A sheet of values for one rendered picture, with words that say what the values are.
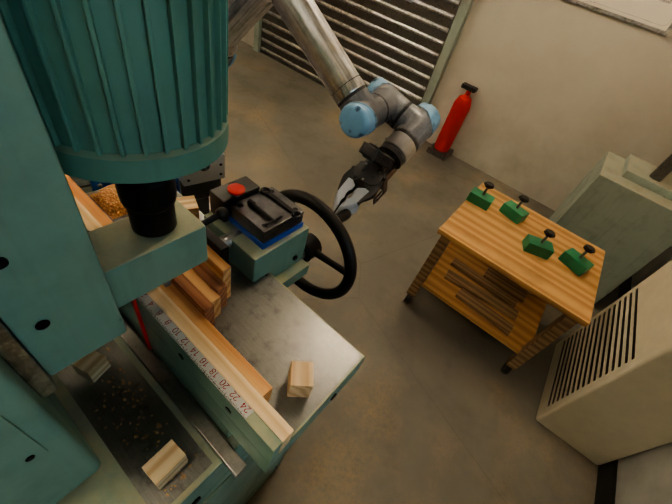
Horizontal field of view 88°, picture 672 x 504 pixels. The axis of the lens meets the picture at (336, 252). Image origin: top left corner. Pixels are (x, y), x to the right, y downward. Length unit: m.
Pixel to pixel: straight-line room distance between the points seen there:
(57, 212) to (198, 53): 0.16
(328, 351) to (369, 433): 0.98
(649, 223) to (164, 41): 2.32
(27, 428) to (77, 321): 0.10
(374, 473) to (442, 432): 0.34
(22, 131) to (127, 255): 0.20
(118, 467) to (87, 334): 0.25
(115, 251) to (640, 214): 2.30
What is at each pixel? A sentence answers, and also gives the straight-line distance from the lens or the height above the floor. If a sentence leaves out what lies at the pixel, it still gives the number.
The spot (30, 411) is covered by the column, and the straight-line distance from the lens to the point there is 0.43.
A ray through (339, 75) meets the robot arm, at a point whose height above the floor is 1.14.
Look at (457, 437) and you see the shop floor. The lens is 1.68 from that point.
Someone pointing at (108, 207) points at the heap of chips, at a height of 0.91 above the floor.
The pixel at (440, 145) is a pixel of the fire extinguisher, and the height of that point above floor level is 0.10.
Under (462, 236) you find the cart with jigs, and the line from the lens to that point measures 1.57.
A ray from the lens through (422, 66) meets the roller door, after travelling 3.40.
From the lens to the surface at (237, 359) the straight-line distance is 0.51.
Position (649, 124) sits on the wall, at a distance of 3.20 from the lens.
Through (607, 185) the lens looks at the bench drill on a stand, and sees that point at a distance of 2.33.
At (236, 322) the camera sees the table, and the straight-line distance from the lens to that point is 0.59.
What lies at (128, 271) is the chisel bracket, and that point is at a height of 1.06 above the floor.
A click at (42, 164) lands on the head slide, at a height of 1.23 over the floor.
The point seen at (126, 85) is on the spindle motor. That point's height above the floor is 1.28.
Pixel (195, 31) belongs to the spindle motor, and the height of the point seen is 1.31.
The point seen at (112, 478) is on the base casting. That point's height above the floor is 0.80.
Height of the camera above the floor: 1.40
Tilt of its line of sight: 45 degrees down
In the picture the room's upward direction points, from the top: 18 degrees clockwise
